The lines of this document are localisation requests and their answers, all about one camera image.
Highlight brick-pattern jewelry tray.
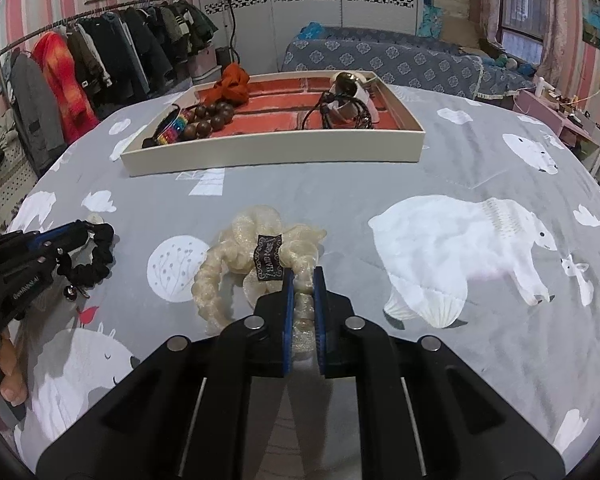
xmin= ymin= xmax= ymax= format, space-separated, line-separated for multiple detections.
xmin=121 ymin=70 xmax=425 ymax=177

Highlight blue patterned bed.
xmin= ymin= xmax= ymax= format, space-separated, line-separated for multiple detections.
xmin=282 ymin=27 xmax=535 ymax=100

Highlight red orange fleece robe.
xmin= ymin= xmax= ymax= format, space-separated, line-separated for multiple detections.
xmin=32 ymin=32 xmax=98 ymax=145

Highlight grey polar bear bedsheet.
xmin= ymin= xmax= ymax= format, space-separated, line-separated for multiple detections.
xmin=12 ymin=88 xmax=600 ymax=467

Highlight person's left hand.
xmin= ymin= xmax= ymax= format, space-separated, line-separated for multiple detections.
xmin=0 ymin=330 xmax=28 ymax=406

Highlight pink storage box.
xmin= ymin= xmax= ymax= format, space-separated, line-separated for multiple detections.
xmin=187 ymin=46 xmax=221 ymax=84

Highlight cream sheer scrunchie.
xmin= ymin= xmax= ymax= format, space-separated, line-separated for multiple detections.
xmin=192 ymin=205 xmax=327 ymax=359

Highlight pink bedside table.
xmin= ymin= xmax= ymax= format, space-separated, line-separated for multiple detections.
xmin=514 ymin=90 xmax=600 ymax=165

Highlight white bangle bracelet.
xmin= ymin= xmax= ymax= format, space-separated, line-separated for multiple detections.
xmin=327 ymin=70 xmax=376 ymax=124

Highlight grey quilted coat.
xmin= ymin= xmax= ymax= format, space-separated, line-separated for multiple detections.
xmin=10 ymin=53 xmax=67 ymax=177

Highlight dark hanging jackets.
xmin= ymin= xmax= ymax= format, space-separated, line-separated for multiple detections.
xmin=67 ymin=0 xmax=218 ymax=118

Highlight metal clothes rack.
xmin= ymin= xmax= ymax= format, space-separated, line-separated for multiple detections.
xmin=0 ymin=0 xmax=178 ymax=110

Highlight barred window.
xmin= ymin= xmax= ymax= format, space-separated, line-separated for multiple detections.
xmin=501 ymin=0 xmax=545 ymax=65

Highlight orange fabric scrunchie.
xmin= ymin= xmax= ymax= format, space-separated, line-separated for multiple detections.
xmin=204 ymin=63 xmax=250 ymax=105

